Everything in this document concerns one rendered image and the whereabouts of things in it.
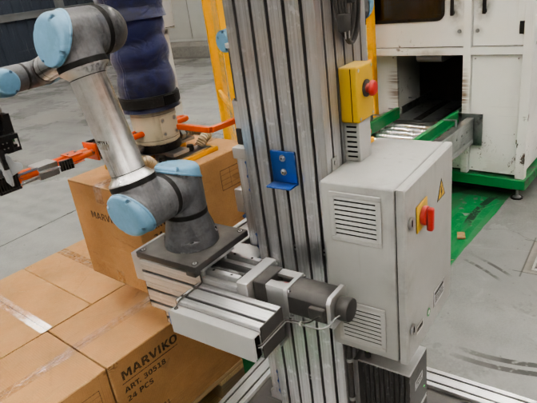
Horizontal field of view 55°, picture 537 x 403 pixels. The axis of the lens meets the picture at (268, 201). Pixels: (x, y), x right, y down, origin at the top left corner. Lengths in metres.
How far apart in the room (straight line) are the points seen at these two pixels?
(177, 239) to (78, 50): 0.52
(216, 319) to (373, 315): 0.38
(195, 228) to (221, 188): 0.68
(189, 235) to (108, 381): 0.74
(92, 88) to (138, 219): 0.31
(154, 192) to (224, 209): 0.84
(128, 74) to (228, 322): 1.02
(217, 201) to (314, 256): 0.75
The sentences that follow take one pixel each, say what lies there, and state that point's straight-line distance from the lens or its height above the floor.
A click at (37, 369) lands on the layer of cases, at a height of 0.54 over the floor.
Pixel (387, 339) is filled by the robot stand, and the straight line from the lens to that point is 1.36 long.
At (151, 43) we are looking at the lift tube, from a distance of 1.92.
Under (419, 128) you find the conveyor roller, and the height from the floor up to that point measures 0.53.
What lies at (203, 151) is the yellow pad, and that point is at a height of 1.09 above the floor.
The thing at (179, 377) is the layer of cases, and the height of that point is 0.30.
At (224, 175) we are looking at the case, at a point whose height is 0.99.
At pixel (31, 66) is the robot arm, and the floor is 1.53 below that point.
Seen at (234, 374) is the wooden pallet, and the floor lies 0.10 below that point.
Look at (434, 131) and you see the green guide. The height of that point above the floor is 0.61.
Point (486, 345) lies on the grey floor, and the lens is 2.69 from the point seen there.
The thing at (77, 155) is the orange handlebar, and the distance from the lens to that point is 1.85.
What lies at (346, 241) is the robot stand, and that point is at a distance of 1.25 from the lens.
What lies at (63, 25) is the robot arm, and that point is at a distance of 1.23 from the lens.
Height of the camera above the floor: 1.68
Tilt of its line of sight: 23 degrees down
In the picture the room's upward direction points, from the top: 8 degrees counter-clockwise
